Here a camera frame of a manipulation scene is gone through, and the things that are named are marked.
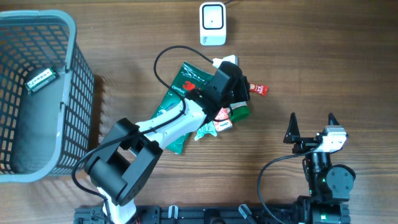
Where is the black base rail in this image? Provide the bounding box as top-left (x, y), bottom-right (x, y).
top-left (73, 203), bottom-right (352, 224)

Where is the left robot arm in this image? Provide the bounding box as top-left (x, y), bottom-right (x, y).
top-left (85, 61), bottom-right (250, 223)

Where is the white teal tissue packet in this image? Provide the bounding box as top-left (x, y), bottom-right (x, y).
top-left (194, 121), bottom-right (218, 141)

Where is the right camera cable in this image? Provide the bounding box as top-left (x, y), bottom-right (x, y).
top-left (257, 142), bottom-right (323, 224)

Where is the green lidded jar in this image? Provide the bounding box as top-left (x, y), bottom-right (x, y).
top-left (229, 101), bottom-right (250, 123)

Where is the green 3M gloves packet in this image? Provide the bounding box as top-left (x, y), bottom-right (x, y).
top-left (152, 62), bottom-right (213, 154)

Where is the grey plastic mesh basket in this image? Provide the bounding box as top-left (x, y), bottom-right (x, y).
top-left (1, 10), bottom-right (95, 183)

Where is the left camera cable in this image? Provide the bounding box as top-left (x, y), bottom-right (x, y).
top-left (71, 45), bottom-right (215, 200)

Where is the white barcode scanner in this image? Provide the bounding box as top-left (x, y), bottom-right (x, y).
top-left (199, 2), bottom-right (226, 46)

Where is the green white gum pack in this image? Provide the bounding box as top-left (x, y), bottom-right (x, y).
top-left (25, 67), bottom-right (58, 94)

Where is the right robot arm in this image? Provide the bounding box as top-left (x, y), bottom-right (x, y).
top-left (283, 113), bottom-right (356, 217)

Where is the red Nescafe stick sachet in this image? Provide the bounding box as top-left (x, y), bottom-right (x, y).
top-left (250, 83), bottom-right (268, 96)

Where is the red white small carton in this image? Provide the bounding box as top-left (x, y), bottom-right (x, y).
top-left (213, 108), bottom-right (233, 133)

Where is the camera cable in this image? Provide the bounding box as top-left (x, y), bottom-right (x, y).
top-left (71, 45), bottom-right (215, 200)
top-left (257, 142), bottom-right (323, 224)

